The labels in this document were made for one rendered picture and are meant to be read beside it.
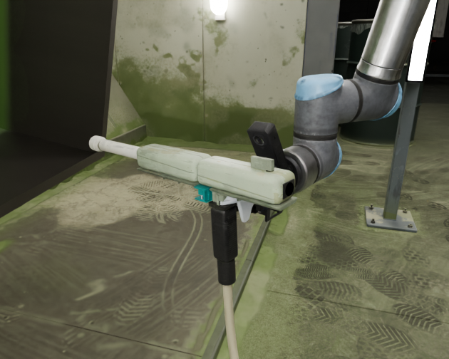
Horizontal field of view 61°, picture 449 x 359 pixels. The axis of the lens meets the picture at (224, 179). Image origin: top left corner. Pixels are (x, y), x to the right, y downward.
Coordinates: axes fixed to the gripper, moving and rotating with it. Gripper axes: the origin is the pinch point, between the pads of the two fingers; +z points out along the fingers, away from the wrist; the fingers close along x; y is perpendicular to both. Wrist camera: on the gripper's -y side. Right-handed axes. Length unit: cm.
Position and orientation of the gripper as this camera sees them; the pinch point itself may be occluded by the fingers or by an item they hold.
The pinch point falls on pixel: (217, 193)
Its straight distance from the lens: 58.2
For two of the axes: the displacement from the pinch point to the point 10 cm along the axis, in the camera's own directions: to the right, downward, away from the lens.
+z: -6.4, 2.6, -7.2
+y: 0.2, 9.4, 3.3
